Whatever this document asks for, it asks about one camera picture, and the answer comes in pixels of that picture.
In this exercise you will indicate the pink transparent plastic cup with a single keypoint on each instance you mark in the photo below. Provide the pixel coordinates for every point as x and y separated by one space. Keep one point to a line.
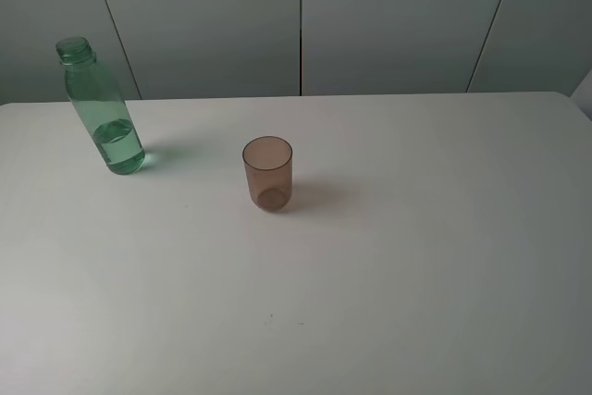
268 167

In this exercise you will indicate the green transparent plastic bottle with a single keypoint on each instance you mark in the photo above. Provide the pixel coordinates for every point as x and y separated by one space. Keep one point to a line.
100 105

